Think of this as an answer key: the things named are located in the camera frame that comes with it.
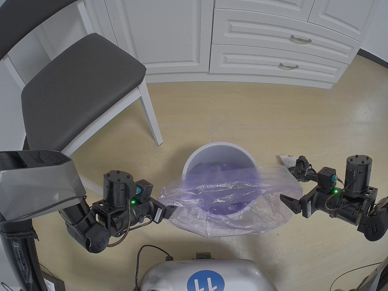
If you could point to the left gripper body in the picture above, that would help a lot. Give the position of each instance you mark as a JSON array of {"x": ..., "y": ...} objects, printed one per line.
[{"x": 145, "y": 212}]

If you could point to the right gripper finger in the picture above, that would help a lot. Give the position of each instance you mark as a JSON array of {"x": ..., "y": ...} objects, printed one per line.
[
  {"x": 295, "y": 206},
  {"x": 312, "y": 179}
]

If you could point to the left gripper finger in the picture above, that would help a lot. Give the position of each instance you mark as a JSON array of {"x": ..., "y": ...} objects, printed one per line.
[{"x": 168, "y": 212}]

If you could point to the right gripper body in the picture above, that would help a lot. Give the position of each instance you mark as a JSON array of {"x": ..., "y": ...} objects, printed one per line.
[{"x": 321, "y": 203}]

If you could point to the black plastic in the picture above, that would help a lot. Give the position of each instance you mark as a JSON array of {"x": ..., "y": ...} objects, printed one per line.
[{"x": 300, "y": 168}]

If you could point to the purple plastic bag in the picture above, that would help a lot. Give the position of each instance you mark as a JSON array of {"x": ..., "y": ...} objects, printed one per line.
[{"x": 242, "y": 192}]

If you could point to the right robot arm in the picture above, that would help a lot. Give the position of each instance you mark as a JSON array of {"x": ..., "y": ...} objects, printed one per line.
[{"x": 359, "y": 171}]

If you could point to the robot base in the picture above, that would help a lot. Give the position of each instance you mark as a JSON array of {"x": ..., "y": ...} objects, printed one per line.
[{"x": 242, "y": 277}]

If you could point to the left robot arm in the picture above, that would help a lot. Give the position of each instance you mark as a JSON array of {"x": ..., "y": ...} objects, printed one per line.
[{"x": 36, "y": 186}]

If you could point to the white trash bin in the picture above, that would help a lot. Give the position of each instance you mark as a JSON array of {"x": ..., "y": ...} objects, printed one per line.
[{"x": 218, "y": 153}]

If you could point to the white printed paper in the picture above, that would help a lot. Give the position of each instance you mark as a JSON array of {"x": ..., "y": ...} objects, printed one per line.
[{"x": 286, "y": 160}]

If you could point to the white chair grey cushions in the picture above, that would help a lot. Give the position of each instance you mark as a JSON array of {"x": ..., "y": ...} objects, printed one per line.
[{"x": 81, "y": 86}]

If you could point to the white wardrobe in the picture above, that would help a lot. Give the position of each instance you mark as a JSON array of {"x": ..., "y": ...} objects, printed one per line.
[{"x": 272, "y": 26}]

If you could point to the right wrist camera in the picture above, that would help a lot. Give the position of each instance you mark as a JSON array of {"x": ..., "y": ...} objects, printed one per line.
[{"x": 326, "y": 176}]

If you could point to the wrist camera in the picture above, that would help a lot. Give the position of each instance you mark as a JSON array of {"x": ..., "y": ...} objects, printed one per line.
[
  {"x": 145, "y": 189},
  {"x": 326, "y": 176}
]

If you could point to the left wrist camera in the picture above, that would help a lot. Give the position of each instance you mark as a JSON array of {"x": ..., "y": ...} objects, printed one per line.
[{"x": 145, "y": 189}]

